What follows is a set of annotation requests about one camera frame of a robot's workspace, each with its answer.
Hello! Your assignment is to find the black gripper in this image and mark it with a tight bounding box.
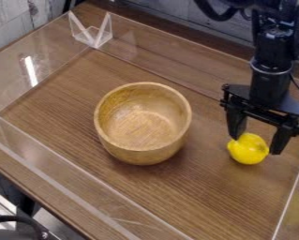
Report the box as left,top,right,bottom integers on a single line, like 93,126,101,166
220,83,299,155

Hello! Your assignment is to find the yellow lemon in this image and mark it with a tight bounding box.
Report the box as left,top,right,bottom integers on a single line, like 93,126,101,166
227,132,269,165

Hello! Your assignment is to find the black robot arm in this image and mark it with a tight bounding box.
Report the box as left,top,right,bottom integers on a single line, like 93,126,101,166
193,0,299,155

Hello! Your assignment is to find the brown wooden bowl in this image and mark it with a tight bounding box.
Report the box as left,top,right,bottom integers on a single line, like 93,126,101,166
93,82,192,165

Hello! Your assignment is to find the clear acrylic tray wall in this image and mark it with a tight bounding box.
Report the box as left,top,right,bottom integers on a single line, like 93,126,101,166
0,9,299,240

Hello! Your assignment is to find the black metal table mount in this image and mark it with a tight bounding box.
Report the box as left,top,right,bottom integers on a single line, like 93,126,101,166
14,205,80,240

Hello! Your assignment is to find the black cable under table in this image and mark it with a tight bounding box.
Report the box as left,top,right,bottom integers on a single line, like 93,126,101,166
0,215,49,240

